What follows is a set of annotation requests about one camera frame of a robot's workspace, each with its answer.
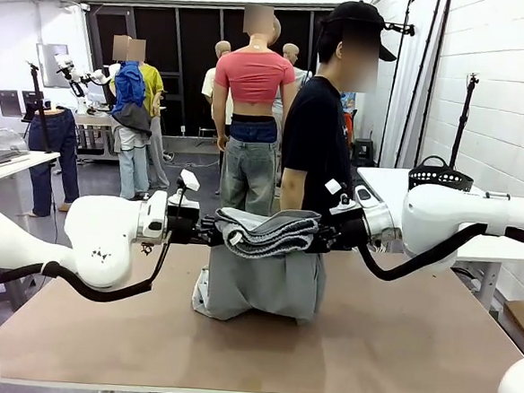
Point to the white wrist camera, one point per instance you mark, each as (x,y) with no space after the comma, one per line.
(190,181)
(333,186)

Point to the black plastic stool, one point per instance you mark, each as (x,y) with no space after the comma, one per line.
(364,152)

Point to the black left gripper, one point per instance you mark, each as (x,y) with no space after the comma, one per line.
(183,229)

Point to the person's right forearm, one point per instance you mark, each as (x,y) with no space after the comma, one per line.
(292,198)

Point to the dark grey display panel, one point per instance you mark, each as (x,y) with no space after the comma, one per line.
(10,102)

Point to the black perforated plastic basket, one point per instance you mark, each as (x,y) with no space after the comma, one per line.
(443,177)

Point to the person in yellow shirt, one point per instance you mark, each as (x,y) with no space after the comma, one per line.
(128,88)

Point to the mannequin in red crop top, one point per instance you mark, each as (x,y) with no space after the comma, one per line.
(249,114)

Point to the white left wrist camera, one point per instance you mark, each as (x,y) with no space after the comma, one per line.
(190,181)

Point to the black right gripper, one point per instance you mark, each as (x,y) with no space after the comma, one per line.
(349,236)

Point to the black tripod with camera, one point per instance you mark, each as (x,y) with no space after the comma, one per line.
(39,100)

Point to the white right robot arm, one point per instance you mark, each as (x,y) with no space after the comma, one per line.
(458,219)

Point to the black straight pole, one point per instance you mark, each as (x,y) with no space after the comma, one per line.
(432,82)

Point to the dark blue jeans form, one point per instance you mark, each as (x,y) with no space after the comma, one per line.
(63,146)

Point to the person in black T-shirt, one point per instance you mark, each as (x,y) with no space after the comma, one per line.
(320,133)

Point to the black curved pipe stand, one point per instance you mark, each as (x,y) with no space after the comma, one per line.
(396,102)

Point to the black baseball cap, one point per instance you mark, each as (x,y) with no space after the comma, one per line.
(355,18)

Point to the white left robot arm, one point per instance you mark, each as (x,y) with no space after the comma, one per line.
(101,239)

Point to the white work table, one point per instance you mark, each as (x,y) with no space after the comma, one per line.
(8,163)

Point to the small white background robot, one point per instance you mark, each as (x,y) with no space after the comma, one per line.
(95,77)

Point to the grey framed wall board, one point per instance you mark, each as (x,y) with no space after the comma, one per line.
(46,66)

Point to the grey shorts garment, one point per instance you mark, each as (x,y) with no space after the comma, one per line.
(264,286)

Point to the white side table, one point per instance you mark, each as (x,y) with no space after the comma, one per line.
(384,182)

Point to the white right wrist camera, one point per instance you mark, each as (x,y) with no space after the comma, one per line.
(333,186)

